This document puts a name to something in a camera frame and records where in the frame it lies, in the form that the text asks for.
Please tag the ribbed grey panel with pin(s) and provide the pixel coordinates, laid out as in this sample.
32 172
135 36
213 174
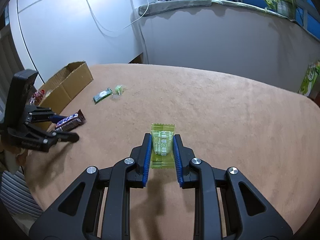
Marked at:
15 192

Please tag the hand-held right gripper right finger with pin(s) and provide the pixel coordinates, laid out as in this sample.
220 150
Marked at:
177 160

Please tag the red and blue snack packet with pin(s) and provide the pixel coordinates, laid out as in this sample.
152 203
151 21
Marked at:
38 95

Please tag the brown chocolate bar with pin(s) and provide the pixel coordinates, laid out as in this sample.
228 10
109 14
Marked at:
70 121

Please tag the cardboard box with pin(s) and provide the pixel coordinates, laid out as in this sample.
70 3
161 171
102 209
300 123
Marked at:
67 85

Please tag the grey window sill cover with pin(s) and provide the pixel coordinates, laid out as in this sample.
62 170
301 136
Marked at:
175 3

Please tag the light green small candy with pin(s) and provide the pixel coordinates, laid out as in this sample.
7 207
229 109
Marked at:
119 89

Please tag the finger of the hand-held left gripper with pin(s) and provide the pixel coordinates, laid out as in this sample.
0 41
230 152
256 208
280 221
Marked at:
37 137
40 115

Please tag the dark green wrapped candy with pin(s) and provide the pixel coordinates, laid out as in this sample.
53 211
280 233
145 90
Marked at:
102 95

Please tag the green printed carton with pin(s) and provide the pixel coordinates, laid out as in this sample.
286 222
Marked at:
310 80

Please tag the yellow-green candy packet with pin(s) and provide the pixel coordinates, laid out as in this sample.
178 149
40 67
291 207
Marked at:
162 140

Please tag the white cabinet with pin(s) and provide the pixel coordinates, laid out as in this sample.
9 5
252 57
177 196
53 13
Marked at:
75 25

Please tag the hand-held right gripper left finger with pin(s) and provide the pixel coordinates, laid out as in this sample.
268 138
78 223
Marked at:
147 160

